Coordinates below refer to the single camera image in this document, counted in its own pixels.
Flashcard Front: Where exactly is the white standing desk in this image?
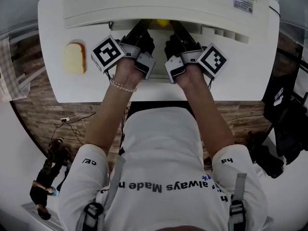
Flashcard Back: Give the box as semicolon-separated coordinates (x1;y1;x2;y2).
38;0;281;103

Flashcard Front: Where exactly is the small white device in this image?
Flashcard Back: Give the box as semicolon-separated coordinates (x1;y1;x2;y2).
274;87;284;107

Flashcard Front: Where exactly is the table with checkered cloth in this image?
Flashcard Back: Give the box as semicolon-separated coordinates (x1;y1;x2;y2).
0;36;46;102

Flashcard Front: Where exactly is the large black bag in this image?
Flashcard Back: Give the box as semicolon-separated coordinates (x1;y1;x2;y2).
263;73;308;165

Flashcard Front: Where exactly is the gray harness strap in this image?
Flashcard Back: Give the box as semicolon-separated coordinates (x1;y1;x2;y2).
81;155;127;231
228;173;248;231

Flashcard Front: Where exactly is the person's right forearm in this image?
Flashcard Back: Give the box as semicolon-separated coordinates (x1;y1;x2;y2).
177;65;235;158

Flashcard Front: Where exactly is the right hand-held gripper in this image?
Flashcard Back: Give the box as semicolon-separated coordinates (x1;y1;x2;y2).
164;20;228;84

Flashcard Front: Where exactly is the person's left forearm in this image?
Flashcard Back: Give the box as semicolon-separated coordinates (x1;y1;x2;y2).
84;56;146;157

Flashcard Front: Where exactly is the small black bag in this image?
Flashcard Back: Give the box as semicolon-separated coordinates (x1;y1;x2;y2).
247;131;284;179

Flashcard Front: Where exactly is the thin black cable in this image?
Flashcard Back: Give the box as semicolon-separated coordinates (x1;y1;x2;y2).
268;5;282;18

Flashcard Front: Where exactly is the bread slice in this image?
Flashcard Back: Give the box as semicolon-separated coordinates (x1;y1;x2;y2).
63;42;87;75

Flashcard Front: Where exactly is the person's white printed t-shirt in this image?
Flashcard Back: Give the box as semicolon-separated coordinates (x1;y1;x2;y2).
57;106;269;231

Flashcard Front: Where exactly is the pink bead bracelet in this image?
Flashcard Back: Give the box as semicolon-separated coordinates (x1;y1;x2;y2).
109;77;138;93

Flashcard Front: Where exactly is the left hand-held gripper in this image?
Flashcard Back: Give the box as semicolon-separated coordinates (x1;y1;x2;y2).
90;20;156;80

